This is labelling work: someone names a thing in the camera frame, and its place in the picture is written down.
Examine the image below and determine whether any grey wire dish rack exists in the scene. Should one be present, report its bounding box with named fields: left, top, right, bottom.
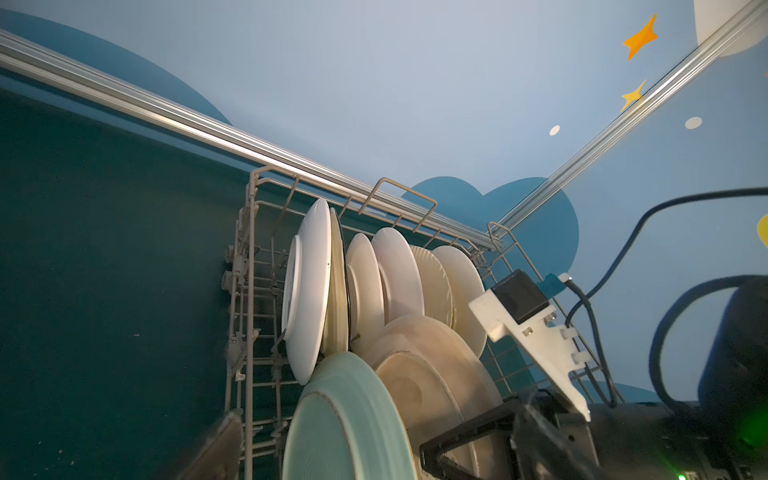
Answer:
left=220, top=164, right=625, bottom=480

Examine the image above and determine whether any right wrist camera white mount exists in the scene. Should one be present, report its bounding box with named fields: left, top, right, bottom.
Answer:
left=469, top=270, right=592, bottom=421

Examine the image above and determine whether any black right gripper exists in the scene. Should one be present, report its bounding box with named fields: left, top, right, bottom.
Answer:
left=418, top=390, right=600, bottom=480

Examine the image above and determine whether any horizontal aluminium frame bar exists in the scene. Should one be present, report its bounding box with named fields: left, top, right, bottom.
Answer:
left=1, top=30, right=493, bottom=249

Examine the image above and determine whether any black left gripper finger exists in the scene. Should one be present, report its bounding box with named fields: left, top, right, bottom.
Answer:
left=152, top=410, right=243, bottom=479

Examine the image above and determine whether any white plate green text rim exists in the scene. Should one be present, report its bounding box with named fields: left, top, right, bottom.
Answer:
left=358, top=315, right=502, bottom=479

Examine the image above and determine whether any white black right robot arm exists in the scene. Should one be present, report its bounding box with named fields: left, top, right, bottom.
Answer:
left=417, top=275, right=767, bottom=479

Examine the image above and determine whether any pale green floral plate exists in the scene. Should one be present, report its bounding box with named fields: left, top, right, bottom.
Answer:
left=281, top=352, right=419, bottom=479

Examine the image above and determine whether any right diagonal aluminium post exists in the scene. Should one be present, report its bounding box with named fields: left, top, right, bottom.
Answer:
left=492, top=1, right=767, bottom=231

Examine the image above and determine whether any cream plate floral rim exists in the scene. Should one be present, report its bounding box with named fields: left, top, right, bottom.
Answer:
left=320, top=208, right=349, bottom=357

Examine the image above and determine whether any white plate black emblem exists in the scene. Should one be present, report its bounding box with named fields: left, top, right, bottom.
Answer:
left=281, top=199, right=331, bottom=385

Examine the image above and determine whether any orange woven plate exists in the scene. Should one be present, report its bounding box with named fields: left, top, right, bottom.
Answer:
left=410, top=245, right=455, bottom=328

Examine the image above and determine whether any yellow woven plate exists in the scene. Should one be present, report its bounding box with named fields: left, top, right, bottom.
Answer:
left=432, top=246, right=487, bottom=358

